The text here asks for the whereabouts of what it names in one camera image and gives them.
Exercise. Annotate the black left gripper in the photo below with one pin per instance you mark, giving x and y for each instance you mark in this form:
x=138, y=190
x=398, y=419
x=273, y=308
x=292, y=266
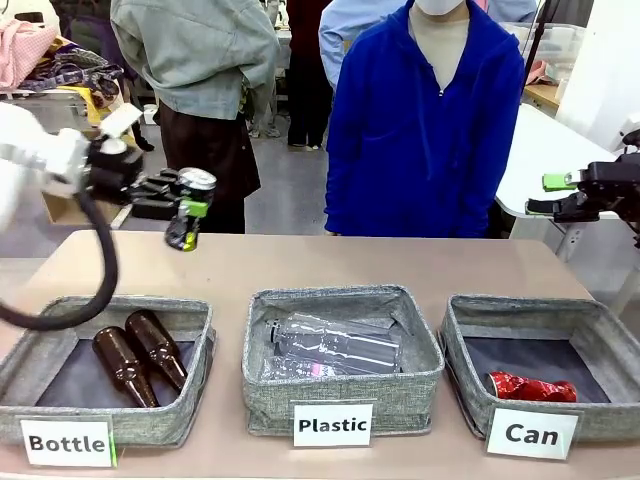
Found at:
x=115, y=172

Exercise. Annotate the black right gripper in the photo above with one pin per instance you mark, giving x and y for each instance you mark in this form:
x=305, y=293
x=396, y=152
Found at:
x=615, y=187

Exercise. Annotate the crushed black drink can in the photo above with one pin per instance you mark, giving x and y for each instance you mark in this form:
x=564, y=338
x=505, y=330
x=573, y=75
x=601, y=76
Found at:
x=192, y=187

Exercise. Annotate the brown glass bottle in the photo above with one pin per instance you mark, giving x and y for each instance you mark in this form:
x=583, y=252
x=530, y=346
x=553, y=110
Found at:
x=122, y=365
x=155, y=345

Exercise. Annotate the crushed red can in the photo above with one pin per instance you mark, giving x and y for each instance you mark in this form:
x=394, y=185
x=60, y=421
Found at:
x=530, y=387

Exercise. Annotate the clear crushed plastic bottle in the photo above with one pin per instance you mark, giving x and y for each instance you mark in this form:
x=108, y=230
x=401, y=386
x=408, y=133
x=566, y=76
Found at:
x=340, y=340

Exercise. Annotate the grey basket labelled Bottle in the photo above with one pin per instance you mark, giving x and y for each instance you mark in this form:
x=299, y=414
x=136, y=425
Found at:
x=165, y=415

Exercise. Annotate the grey basket labelled Can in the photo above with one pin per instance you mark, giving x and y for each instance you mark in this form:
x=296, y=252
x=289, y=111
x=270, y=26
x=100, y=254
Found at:
x=600, y=415

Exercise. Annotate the white Can sign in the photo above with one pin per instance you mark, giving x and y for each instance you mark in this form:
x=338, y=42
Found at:
x=531, y=434

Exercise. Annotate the grey basket labelled Plastic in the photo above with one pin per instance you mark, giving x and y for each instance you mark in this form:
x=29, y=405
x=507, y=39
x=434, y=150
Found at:
x=340, y=405

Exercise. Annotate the wooden desk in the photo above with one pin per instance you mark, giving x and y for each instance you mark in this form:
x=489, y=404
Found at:
x=542, y=94

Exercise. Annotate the yellow sheet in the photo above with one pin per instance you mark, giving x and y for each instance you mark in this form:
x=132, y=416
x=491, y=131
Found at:
x=97, y=107

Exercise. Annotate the person in grey jacket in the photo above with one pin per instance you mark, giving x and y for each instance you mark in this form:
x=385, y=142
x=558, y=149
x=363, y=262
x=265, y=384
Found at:
x=200, y=60

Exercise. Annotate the clear plastic storage box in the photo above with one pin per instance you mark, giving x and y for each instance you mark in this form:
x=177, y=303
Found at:
x=560, y=45

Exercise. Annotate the dark patterned cloth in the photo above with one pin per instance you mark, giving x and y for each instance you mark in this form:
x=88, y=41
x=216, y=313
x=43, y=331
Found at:
x=80, y=70

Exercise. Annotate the person in blue hoodie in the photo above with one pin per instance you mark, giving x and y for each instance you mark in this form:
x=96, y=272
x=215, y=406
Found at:
x=410, y=140

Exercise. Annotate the black pole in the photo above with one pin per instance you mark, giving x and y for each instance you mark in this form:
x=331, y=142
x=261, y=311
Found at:
x=542, y=30

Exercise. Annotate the person in dark clothes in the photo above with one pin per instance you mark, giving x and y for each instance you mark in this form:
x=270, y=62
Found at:
x=307, y=75

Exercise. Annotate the pink checked cloth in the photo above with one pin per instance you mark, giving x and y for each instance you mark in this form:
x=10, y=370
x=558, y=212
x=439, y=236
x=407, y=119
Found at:
x=22, y=52

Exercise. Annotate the white face mask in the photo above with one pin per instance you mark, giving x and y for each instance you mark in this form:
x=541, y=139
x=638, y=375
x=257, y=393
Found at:
x=439, y=5

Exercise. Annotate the person in light blue shirt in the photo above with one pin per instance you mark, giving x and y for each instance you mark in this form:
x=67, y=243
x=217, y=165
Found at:
x=340, y=35

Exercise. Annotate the white Bottle sign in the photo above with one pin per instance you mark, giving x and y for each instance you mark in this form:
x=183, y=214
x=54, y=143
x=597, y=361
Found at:
x=67, y=443

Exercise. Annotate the white Plastic sign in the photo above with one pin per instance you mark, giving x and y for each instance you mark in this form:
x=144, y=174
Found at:
x=332, y=425

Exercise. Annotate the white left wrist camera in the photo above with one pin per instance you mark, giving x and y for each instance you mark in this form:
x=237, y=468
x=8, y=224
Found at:
x=120, y=120

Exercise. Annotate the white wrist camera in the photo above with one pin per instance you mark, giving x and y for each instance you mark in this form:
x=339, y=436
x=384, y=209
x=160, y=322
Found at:
x=120, y=120
x=632, y=131

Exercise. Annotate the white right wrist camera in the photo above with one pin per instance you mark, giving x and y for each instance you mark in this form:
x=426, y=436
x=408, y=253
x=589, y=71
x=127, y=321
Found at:
x=632, y=131

